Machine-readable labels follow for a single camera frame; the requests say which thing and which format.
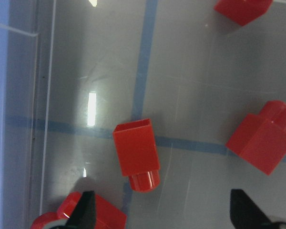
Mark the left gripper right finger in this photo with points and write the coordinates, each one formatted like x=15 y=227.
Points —
x=245 y=214

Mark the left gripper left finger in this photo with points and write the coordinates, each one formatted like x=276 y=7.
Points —
x=84 y=214

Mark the red block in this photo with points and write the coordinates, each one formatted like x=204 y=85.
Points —
x=137 y=154
x=260 y=139
x=242 y=12
x=108 y=216

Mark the clear plastic storage box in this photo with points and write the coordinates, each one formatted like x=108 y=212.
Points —
x=78 y=68

